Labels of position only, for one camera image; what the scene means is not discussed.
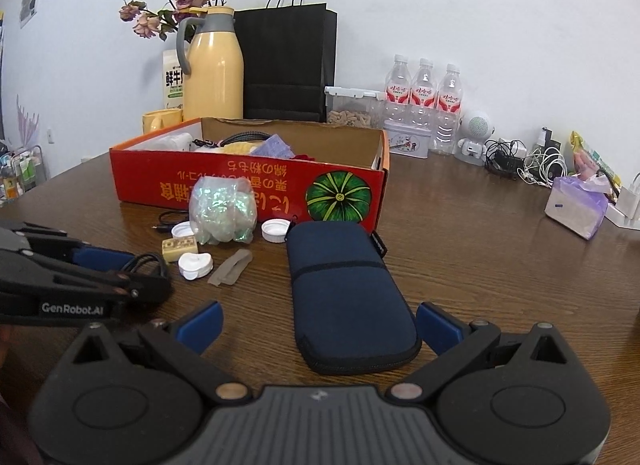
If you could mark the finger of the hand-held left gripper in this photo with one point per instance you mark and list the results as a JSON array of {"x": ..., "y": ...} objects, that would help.
[
  {"x": 102, "y": 259},
  {"x": 145, "y": 290}
]

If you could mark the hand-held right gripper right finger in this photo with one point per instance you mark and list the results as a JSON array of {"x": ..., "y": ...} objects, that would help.
[{"x": 440, "y": 327}]

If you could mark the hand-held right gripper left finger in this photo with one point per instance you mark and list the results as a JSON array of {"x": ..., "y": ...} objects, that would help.
[{"x": 202, "y": 327}]

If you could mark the navy zip pouch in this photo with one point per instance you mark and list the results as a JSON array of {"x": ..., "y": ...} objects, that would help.
[{"x": 345, "y": 305}]

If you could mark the iridescent glitter bag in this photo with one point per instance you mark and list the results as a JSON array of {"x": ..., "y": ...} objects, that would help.
[{"x": 222, "y": 210}]

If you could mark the white ridged lid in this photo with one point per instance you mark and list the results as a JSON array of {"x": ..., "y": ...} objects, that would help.
[{"x": 275, "y": 231}]

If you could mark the clear cotton container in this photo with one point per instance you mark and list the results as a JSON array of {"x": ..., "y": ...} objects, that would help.
[{"x": 172, "y": 141}]

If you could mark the red cardboard box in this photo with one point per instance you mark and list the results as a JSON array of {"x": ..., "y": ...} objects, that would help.
[{"x": 260, "y": 185}]

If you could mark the purple knit cloth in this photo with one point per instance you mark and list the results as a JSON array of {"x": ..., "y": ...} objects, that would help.
[{"x": 272, "y": 146}]

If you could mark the wooden tile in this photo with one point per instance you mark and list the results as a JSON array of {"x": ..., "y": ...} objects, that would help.
[{"x": 180, "y": 249}]

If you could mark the white heart-shaped case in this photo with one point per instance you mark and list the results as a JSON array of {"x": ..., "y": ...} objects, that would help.
[{"x": 196, "y": 266}]

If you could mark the beige bandage strip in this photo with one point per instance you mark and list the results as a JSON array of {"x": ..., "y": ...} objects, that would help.
[{"x": 230, "y": 269}]

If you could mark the white bottle cap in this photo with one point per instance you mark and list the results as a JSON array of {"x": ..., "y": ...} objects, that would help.
[{"x": 183, "y": 231}]

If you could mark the storage rack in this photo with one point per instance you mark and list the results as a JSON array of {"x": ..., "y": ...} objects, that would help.
[{"x": 20, "y": 175}]

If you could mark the yellow mug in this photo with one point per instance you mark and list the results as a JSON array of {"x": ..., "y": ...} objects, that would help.
[{"x": 160, "y": 121}]

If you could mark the purple tissue pack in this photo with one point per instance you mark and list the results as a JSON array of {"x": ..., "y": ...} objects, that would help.
[{"x": 575, "y": 210}]

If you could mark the white milk carton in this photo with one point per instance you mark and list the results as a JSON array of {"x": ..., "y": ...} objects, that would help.
[{"x": 172, "y": 82}]

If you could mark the white tin box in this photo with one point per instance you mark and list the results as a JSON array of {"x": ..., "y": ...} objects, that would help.
[{"x": 407, "y": 140}]

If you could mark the white robot toy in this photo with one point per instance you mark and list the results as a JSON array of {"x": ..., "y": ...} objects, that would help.
[{"x": 475, "y": 137}]

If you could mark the yellow thermos jug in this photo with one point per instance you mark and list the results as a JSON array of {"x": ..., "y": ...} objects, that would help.
[{"x": 215, "y": 75}]

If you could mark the clear water bottle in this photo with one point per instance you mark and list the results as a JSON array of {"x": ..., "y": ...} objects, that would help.
[
  {"x": 447, "y": 110},
  {"x": 424, "y": 92},
  {"x": 398, "y": 90}
]

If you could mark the black charger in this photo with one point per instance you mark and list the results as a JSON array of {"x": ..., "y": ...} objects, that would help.
[{"x": 549, "y": 139}]

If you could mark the white charger block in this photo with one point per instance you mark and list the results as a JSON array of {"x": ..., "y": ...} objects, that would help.
[{"x": 625, "y": 205}]

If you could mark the yellow green snack packet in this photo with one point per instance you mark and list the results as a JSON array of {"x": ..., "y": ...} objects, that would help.
[{"x": 595, "y": 160}]

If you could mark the clear seed container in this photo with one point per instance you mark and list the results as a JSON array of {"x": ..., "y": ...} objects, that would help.
[{"x": 352, "y": 112}]

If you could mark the black paper bag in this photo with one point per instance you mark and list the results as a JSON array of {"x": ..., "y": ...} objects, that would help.
[{"x": 285, "y": 60}]

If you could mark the wall poster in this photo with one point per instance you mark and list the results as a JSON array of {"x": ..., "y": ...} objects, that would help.
[{"x": 31, "y": 0}]

